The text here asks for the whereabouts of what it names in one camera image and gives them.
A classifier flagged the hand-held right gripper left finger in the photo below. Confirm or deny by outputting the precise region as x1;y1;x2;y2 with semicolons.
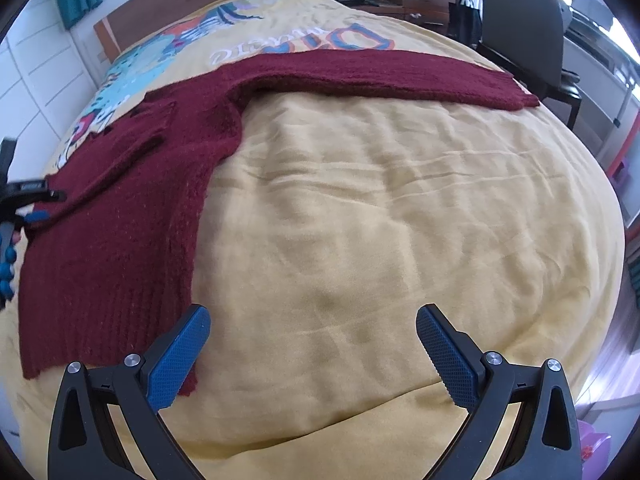
47;304;211;480

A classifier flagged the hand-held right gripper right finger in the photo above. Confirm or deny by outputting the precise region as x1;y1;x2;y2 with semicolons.
416;304;583;480

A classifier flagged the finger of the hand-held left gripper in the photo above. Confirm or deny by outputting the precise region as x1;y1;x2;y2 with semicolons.
0;222;19;306
14;209;51;227

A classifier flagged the maroon knitted sweater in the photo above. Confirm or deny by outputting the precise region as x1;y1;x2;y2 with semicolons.
17;50;541;398

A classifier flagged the white wardrobe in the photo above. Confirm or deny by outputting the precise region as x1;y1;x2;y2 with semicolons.
0;35;108;171

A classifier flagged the yellow printed blanket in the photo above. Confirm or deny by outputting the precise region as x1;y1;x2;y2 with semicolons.
0;0;626;480

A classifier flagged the purple container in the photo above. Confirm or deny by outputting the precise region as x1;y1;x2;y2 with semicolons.
579;417;613;480

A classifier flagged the white desk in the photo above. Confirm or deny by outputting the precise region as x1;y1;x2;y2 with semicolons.
562;10;640;158

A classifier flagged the dark hanging cloth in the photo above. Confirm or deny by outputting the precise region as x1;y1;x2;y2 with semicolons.
450;0;483;46

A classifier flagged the grey office chair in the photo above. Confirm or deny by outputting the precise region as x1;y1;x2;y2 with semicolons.
475;0;583;128

